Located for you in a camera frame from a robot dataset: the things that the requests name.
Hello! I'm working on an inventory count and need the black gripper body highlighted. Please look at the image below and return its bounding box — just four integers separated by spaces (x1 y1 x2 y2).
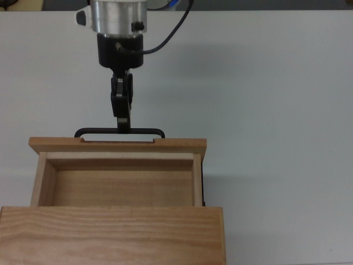
97 33 145 74

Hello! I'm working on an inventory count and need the black metal drawer handle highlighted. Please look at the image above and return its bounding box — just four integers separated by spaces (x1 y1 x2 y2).
73 127 166 140

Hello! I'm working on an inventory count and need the wooden drawer with handle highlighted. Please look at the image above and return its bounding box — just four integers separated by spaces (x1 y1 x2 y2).
28 136 208 208

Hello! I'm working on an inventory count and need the tan background panel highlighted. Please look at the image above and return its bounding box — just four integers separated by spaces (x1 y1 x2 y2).
0 0 44 12

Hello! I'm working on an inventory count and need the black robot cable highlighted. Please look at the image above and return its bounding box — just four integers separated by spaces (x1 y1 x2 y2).
116 0 195 55

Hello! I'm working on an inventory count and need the black drawer slide rail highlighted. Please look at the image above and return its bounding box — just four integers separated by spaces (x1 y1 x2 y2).
201 162 207 208

